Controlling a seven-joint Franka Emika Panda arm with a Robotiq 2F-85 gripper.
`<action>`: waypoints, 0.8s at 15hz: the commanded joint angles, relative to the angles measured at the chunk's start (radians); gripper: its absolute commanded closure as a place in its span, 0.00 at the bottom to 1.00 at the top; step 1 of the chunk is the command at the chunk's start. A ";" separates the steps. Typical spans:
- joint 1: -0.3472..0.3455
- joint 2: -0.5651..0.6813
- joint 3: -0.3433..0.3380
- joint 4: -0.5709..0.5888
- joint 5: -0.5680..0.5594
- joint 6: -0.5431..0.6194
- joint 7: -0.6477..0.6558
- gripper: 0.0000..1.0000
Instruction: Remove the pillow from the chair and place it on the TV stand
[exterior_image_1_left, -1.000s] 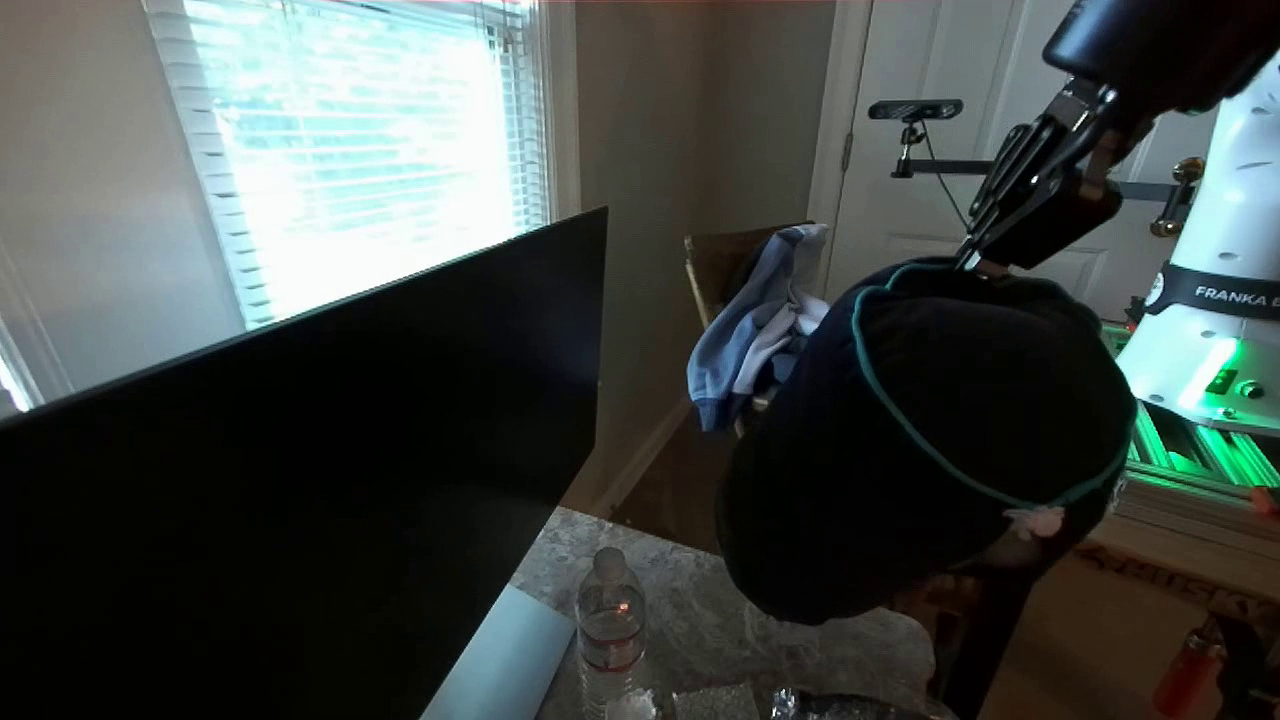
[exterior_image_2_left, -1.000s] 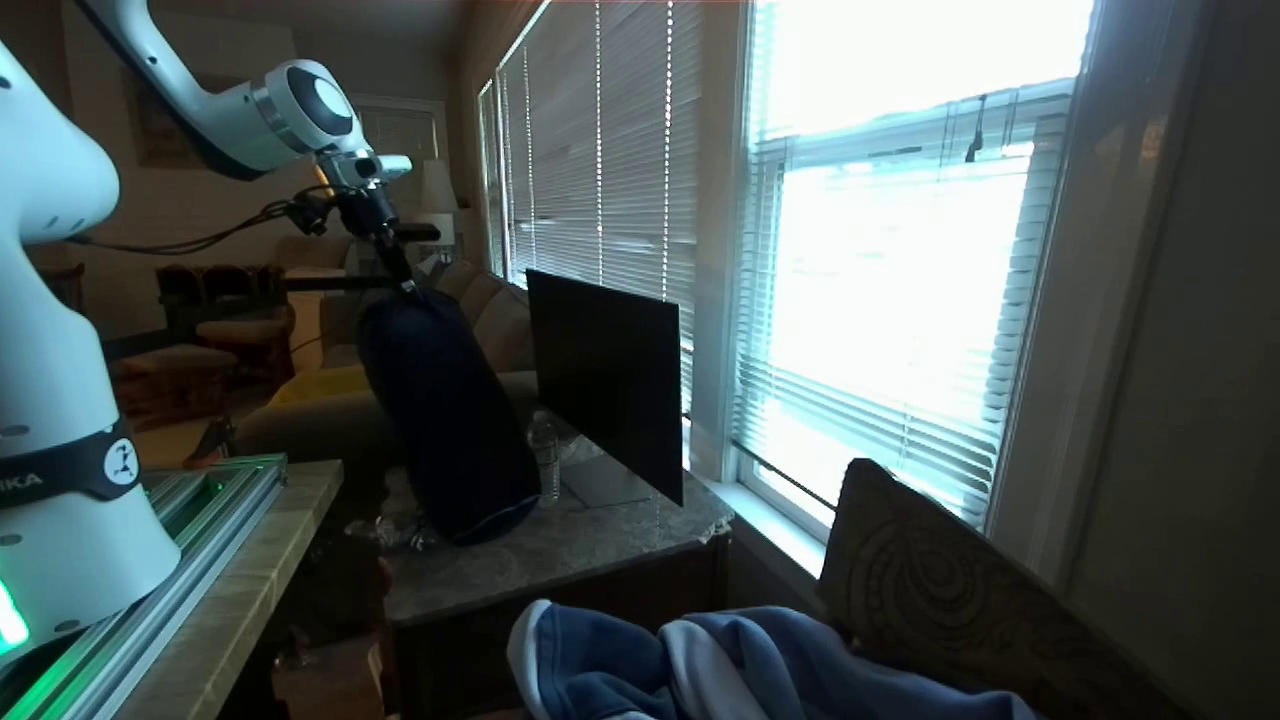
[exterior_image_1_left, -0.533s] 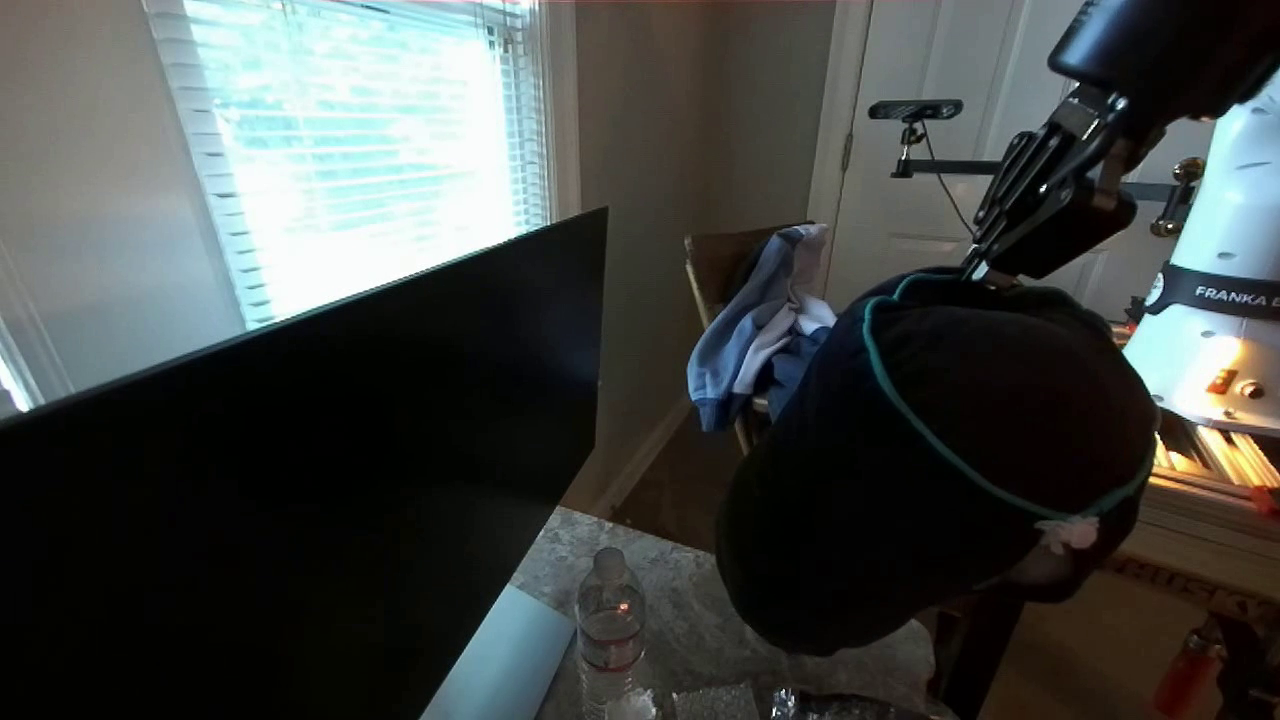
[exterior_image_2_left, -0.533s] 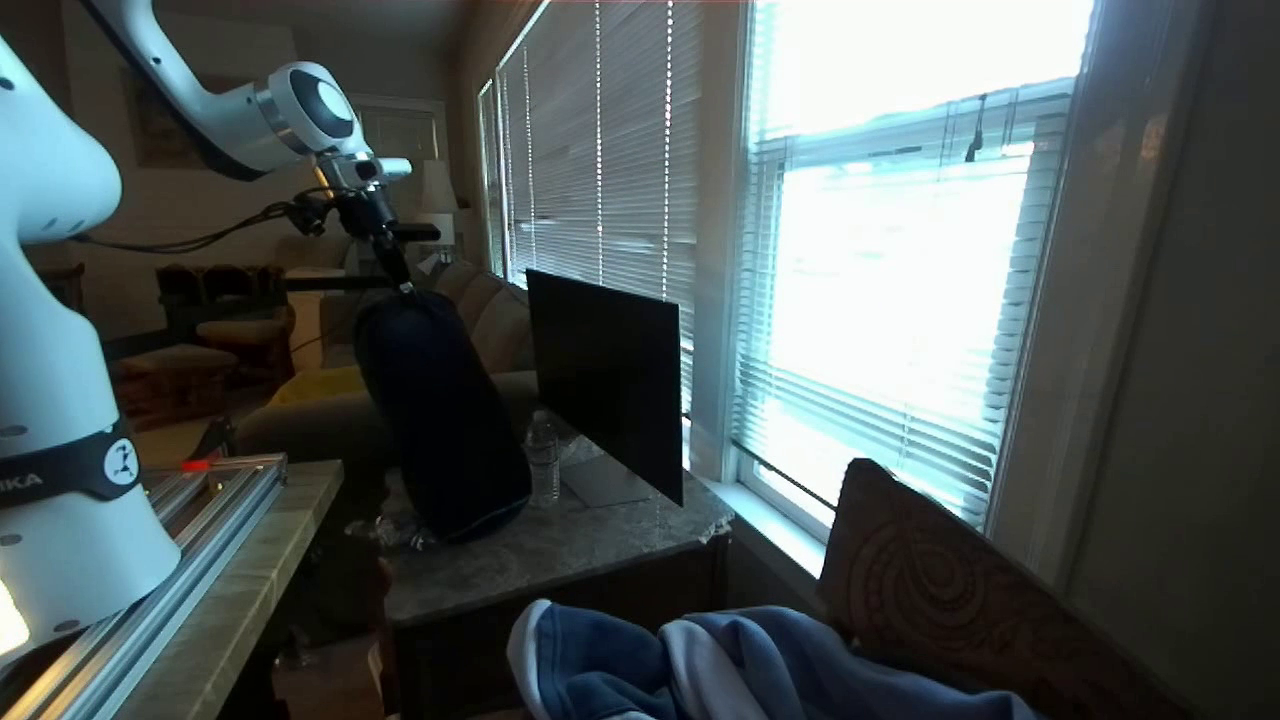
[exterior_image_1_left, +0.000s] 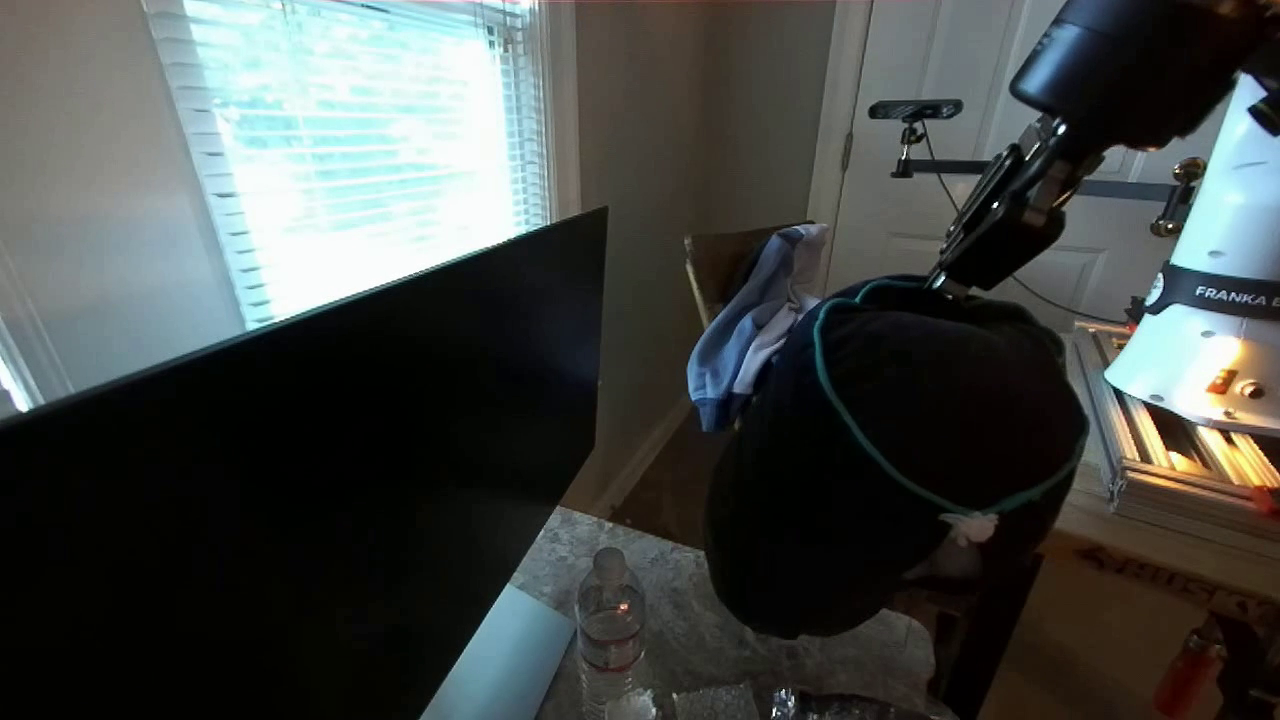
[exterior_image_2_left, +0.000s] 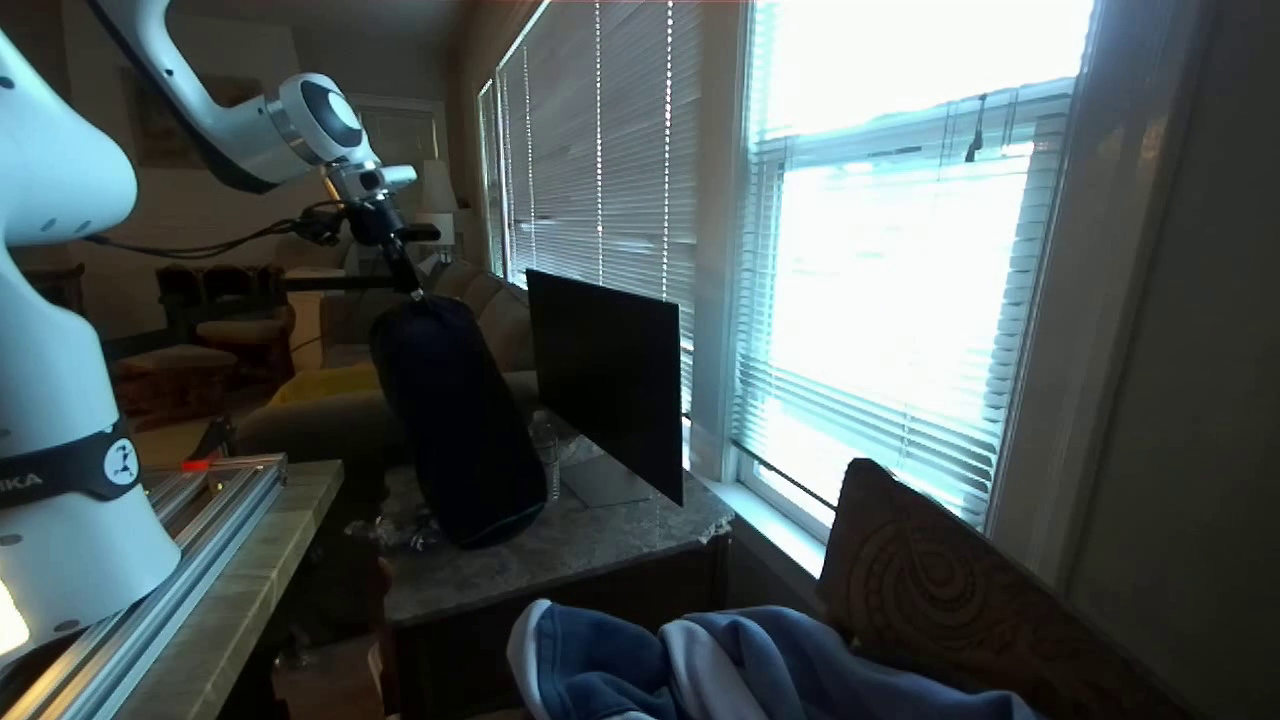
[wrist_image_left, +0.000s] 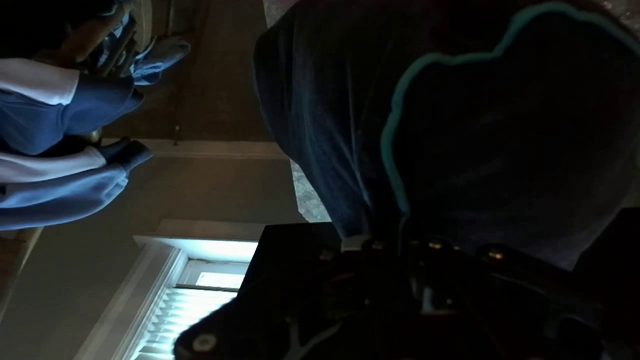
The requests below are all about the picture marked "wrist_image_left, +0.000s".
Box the dark blue hooded garment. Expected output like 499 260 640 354
252 0 640 271

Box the window with white blinds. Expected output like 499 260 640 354
72 218 266 360

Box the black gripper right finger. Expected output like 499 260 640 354
551 204 640 360

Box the blue and white jacket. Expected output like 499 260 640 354
0 56 157 234

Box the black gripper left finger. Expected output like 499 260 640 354
175 222 350 360

